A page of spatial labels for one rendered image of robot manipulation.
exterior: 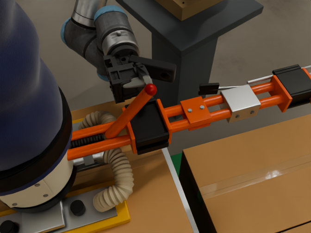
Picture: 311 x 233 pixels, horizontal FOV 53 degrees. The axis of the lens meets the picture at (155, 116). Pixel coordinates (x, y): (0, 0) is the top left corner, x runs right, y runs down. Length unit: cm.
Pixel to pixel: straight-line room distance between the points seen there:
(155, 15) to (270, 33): 141
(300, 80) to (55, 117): 54
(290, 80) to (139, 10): 91
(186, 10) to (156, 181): 88
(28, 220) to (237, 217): 72
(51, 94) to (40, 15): 242
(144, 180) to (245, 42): 196
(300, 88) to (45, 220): 61
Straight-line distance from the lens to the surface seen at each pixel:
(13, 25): 40
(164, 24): 142
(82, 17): 96
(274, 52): 255
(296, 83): 76
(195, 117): 66
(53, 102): 48
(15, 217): 74
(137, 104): 57
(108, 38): 79
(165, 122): 63
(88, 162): 69
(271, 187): 125
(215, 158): 124
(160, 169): 75
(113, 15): 85
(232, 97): 70
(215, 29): 142
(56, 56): 246
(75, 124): 81
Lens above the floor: 163
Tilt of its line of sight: 55 degrees down
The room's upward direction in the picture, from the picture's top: straight up
